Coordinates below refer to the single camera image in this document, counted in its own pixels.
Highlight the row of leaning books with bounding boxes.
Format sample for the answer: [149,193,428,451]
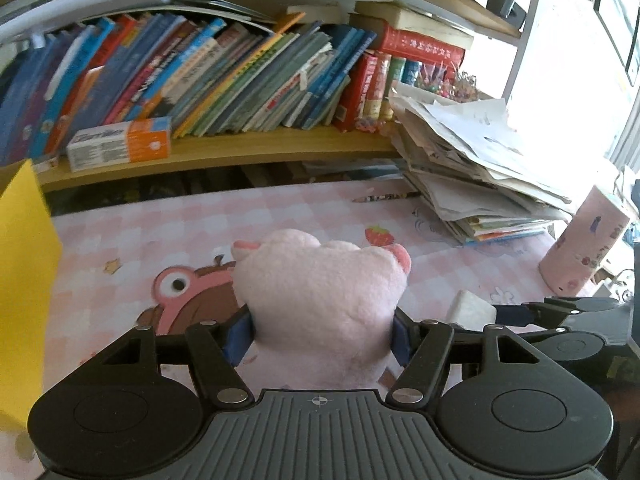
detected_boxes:
[1,8,374,165]

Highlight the white charger with cable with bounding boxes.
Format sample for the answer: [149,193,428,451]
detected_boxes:
[593,269,634,302]

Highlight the usmile box on shelf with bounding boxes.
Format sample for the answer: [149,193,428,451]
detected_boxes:
[65,117,171,172]

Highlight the yellow cardboard box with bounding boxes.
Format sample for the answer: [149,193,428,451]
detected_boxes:
[0,160,62,432]

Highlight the white power adapter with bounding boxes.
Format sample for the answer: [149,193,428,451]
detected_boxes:
[445,290,497,332]

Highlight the pink cylindrical container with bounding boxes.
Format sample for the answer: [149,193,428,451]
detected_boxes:
[538,185,630,297]

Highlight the stack of papers and books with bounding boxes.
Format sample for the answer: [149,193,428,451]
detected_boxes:
[387,84,577,245]

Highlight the small red white box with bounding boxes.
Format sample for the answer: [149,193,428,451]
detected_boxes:
[32,155,60,174]

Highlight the white desk lamp bar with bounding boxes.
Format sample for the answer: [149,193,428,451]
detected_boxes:
[1,0,171,44]

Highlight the pink plush toy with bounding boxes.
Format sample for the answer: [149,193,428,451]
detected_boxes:
[231,229,412,390]

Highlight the red dictionary books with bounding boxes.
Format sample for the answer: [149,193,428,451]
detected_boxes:
[349,0,475,120]

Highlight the wooden pencil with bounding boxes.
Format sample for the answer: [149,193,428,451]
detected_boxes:
[352,191,421,204]

